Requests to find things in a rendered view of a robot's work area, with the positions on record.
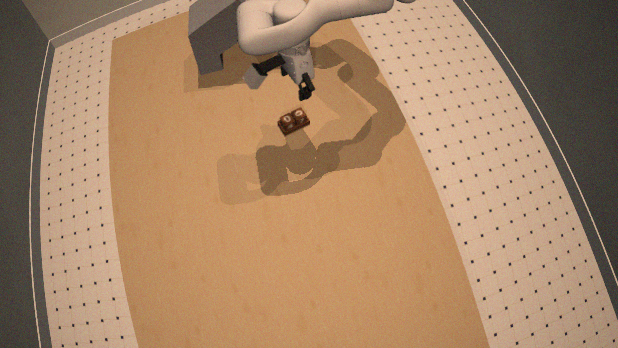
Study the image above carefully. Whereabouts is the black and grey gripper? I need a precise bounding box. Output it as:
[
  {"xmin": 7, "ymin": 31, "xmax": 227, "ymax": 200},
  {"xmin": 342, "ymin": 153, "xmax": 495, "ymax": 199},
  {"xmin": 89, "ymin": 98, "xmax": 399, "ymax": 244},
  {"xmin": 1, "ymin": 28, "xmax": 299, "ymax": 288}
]
[{"xmin": 278, "ymin": 46, "xmax": 315, "ymax": 101}]

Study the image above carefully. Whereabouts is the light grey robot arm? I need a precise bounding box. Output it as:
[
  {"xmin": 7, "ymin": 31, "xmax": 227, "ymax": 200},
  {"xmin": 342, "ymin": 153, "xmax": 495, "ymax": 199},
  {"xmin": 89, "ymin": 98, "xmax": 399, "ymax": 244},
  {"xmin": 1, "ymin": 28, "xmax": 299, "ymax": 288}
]
[{"xmin": 236, "ymin": 0, "xmax": 394, "ymax": 90}]

